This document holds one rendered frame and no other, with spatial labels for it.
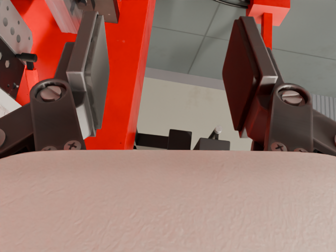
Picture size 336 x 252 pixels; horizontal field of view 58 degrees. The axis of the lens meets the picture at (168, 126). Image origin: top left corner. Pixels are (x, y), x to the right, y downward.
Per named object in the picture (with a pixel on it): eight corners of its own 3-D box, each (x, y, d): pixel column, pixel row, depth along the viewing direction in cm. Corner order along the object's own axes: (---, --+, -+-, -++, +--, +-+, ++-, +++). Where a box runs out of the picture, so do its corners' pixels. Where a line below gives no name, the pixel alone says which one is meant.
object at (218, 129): (204, 148, 168) (203, 163, 166) (199, 148, 168) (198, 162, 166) (222, 125, 125) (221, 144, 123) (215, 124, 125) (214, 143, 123)
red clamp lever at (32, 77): (39, 96, 69) (33, 55, 64) (21, 94, 69) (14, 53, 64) (42, 93, 71) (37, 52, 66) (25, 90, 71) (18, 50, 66)
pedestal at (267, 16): (279, 12, 226) (278, 117, 201) (245, 8, 226) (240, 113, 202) (290, -7, 206) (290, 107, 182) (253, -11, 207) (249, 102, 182)
